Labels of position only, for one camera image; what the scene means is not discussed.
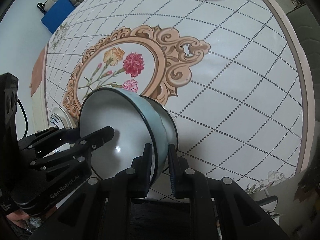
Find light blue dark-rimmed bowl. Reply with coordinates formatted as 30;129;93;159
79;88;169;184

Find white dark-rimmed bowl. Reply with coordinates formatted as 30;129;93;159
140;95;179;151

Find blue striped white plate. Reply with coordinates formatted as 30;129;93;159
49;107;76;129

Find person's left hand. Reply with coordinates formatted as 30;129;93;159
6;209;30;229

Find striped beige brown table mat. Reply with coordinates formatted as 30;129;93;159
30;44;49;132

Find diamond pattern floral tablecloth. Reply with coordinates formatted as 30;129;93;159
45;0;314;193

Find blue folded mat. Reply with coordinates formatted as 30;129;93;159
41;0;75;34

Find grey chair at right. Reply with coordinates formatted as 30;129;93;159
287;4;319;88

